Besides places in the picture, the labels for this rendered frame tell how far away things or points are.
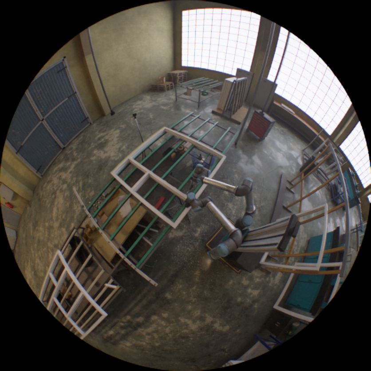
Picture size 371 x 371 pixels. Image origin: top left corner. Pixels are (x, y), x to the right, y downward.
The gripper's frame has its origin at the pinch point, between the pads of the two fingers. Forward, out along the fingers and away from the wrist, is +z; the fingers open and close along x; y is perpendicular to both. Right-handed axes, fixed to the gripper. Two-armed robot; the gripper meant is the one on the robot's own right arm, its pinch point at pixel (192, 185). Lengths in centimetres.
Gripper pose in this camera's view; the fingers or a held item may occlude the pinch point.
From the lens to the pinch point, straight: 179.0
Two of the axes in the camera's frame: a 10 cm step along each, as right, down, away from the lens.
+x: 8.1, 4.7, -3.6
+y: -5.2, 2.6, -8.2
